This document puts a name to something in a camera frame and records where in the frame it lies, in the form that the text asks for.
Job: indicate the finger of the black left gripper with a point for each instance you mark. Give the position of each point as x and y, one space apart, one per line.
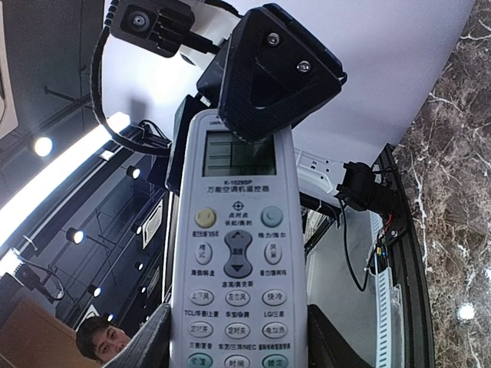
276 74
184 113

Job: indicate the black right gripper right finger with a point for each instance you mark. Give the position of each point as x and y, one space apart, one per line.
326 346

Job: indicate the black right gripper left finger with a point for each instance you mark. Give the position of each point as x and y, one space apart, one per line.
149 348

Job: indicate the white air conditioner remote control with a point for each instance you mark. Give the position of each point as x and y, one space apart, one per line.
239 291

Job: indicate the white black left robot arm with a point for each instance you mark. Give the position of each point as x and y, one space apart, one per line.
358 188

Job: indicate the person face in background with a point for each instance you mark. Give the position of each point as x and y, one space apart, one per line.
99 340

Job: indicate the cardboard box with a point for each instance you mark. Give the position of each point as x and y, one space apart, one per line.
31 337

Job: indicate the white slotted cable duct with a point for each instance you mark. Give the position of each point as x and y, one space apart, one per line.
389 327

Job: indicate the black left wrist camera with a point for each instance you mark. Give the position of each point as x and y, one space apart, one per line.
156 26

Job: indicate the black front table rail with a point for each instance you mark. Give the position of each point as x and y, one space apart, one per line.
406 261

